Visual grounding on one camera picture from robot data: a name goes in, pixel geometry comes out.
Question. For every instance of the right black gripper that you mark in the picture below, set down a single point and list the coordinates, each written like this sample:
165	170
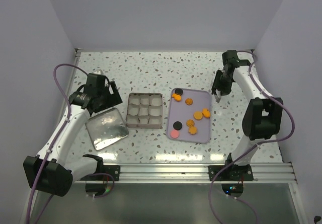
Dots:
225	90

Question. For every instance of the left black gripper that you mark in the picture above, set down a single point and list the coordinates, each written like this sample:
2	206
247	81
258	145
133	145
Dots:
114	98

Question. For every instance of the metal tongs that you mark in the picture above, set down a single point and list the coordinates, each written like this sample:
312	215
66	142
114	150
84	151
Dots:
217	95

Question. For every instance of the orange swirl cookie top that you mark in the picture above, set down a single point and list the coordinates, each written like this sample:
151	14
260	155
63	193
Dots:
189	101

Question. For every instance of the orange swirl cookie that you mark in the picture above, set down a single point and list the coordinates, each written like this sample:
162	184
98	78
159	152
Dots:
189	101
190	123

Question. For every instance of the black sandwich cookie top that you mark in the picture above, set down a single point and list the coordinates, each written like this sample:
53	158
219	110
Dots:
178	91

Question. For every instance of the lilac plastic tray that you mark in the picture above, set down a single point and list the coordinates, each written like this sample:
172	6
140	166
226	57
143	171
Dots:
179	111

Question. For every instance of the orange flower cookie top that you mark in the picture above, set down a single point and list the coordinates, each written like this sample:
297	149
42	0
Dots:
177	97

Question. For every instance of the orange flower cookie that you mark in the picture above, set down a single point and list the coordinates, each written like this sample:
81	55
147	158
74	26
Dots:
177	97
206	113
193	130

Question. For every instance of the black round cookie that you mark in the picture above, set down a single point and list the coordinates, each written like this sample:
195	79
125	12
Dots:
177	125

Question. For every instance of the pink round cookie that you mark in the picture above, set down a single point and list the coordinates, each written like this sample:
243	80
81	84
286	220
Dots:
174	134

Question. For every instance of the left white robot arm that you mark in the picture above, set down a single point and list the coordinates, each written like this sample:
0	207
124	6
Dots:
48	171

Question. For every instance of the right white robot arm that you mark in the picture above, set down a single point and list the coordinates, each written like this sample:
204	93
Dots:
262	118

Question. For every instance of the orange flower cookie right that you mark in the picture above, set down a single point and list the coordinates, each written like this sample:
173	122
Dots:
206	113

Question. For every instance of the square cookie tin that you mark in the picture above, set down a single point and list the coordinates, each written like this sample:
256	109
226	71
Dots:
144	111

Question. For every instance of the silver tin lid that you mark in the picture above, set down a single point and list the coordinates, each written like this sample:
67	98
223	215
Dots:
106	128

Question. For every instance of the round orange cookie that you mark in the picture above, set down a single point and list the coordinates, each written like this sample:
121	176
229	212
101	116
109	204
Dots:
198	115

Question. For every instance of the orange swirl cookie lower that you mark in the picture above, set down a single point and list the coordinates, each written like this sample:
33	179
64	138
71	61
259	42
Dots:
190	123

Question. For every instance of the orange flower cookie lower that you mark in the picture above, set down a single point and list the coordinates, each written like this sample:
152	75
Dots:
193	130

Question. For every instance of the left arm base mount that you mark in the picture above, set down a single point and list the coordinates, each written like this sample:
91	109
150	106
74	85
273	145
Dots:
101	184

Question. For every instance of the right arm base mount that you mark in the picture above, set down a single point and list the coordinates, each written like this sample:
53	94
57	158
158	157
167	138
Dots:
235	176

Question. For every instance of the aluminium rail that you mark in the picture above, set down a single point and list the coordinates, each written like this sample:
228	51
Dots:
181	173

